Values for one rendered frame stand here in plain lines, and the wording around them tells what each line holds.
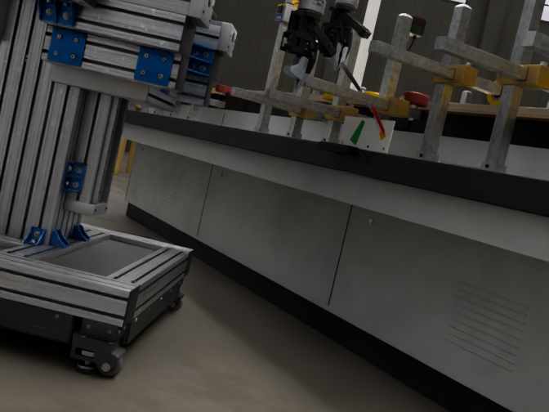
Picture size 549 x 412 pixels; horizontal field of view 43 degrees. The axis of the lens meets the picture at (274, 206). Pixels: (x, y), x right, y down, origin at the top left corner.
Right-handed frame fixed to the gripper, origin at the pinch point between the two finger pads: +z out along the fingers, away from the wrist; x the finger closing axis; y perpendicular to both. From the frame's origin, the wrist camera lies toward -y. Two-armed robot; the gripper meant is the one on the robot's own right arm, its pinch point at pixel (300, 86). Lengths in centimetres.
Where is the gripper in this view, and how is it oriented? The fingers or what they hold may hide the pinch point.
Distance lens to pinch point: 201.1
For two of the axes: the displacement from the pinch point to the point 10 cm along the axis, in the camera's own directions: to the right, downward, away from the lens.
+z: -2.2, 9.7, 0.7
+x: 4.8, 1.7, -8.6
